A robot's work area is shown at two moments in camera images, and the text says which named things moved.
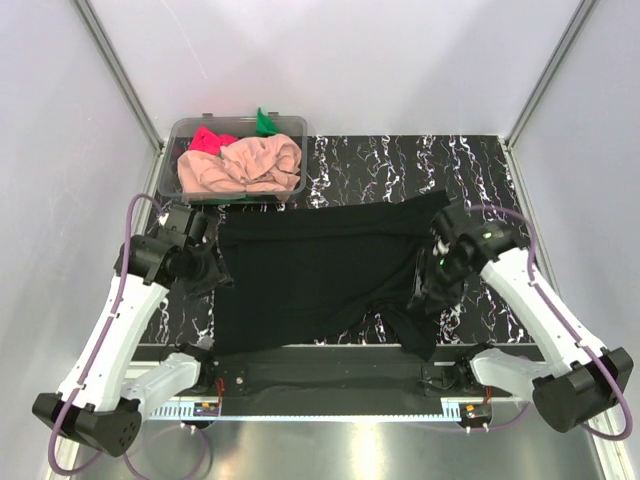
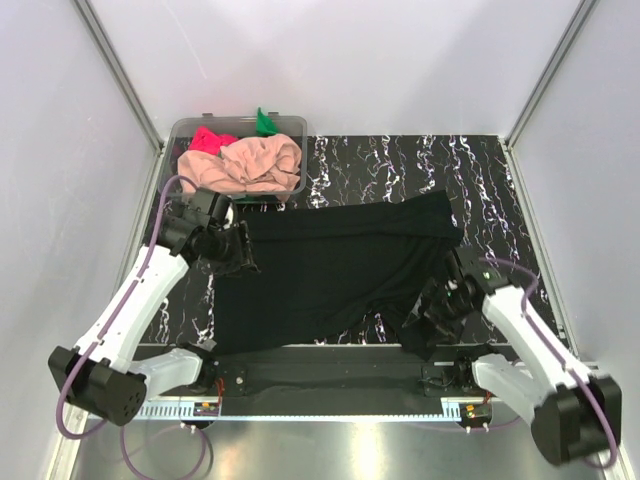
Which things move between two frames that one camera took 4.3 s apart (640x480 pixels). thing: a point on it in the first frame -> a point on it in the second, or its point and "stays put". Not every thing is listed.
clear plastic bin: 219,158 stays put
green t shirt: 265,125 stays put
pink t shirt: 247,165 stays put
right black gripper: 442,297 -> 447,330
